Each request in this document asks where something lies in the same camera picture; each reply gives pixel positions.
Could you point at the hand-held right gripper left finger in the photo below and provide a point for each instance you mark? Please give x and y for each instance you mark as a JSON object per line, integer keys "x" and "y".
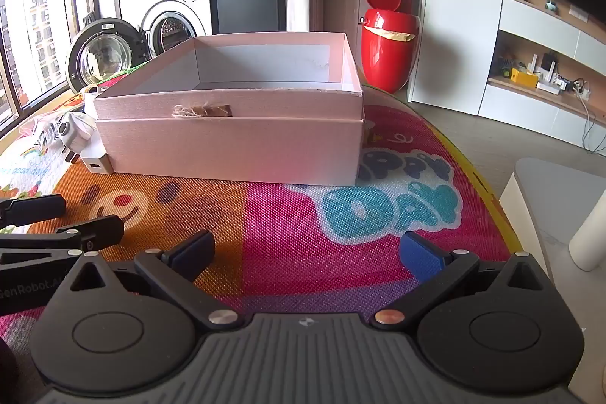
{"x": 195, "y": 250}

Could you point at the white round plug adapter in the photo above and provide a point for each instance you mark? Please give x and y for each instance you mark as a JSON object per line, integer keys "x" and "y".
{"x": 78, "y": 130}

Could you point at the white tall cabinet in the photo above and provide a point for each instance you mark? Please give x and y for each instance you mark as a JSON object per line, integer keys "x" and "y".
{"x": 454, "y": 6}

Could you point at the colourful printed play mat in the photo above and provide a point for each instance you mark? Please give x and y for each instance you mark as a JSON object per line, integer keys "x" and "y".
{"x": 284, "y": 224}

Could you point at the red pedal trash bin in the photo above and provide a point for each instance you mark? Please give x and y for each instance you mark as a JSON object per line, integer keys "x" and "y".
{"x": 386, "y": 46}

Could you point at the white side table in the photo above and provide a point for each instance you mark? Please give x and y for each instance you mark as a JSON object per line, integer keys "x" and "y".
{"x": 535, "y": 205}

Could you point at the clear plastic bag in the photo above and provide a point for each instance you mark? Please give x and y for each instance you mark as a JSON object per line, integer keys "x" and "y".
{"x": 40, "y": 132}

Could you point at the white power strip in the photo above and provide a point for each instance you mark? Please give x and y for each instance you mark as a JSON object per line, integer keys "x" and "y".
{"x": 551, "y": 85}

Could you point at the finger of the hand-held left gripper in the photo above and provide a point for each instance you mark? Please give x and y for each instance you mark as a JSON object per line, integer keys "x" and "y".
{"x": 33, "y": 210}
{"x": 97, "y": 233}

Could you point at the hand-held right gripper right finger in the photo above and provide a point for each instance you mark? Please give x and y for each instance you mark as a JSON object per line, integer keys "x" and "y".
{"x": 421, "y": 256}

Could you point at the green toy tractor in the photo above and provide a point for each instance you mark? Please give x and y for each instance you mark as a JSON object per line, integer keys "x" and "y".
{"x": 505, "y": 67}

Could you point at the pink cardboard box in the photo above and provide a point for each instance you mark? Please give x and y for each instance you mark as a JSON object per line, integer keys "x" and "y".
{"x": 227, "y": 103}

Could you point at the white wooden shelf unit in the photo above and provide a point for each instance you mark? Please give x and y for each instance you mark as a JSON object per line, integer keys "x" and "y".
{"x": 535, "y": 25}

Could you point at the yellow small box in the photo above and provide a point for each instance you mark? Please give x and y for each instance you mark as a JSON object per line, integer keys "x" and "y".
{"x": 523, "y": 78}

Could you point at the white stacked washing machine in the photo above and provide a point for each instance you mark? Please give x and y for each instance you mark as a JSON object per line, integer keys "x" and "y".
{"x": 163, "y": 6}

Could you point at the grey usb charger block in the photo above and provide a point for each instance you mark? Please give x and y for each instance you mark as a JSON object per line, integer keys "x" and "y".
{"x": 98, "y": 162}

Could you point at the brown twine tag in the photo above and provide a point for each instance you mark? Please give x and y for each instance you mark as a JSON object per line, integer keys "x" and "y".
{"x": 203, "y": 111}

